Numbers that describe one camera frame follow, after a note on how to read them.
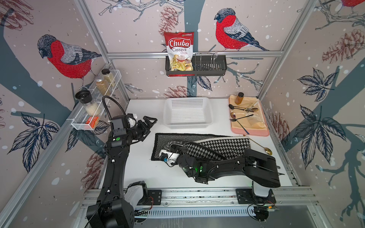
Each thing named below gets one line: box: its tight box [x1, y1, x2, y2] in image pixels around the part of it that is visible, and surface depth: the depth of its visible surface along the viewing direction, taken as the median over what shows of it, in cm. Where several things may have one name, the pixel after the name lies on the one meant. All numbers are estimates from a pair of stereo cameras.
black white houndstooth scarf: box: [151, 133, 251, 161], surface depth 94 cm
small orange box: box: [86, 115, 100, 129], surface depth 67 cm
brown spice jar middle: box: [95, 75, 111, 96], surface depth 78 cm
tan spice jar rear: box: [101, 68, 115, 87], surface depth 82 cm
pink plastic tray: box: [229, 95, 270, 137], surface depth 109 cm
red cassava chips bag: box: [163, 31, 195, 77], surface depth 85 cm
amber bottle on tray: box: [234, 92, 245, 105], surface depth 113 cm
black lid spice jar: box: [75, 90, 101, 117], surface depth 67 cm
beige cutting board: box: [229, 94, 268, 130], surface depth 112 cm
